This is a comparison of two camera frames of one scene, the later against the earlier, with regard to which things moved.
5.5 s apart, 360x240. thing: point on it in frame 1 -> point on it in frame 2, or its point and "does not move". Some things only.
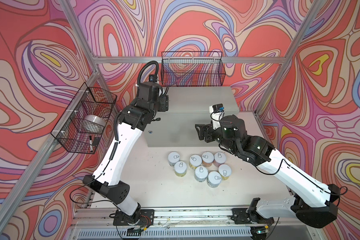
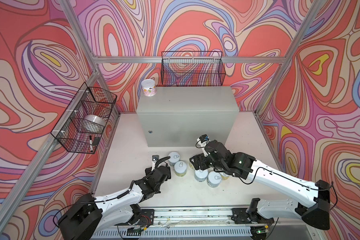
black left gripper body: (162, 104) -> (148, 173)
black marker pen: (91, 143) does not move
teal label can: (173, 157) does not move
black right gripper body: (212, 135) -> (206, 162)
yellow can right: (225, 171) does not move
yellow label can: (180, 168) does not move
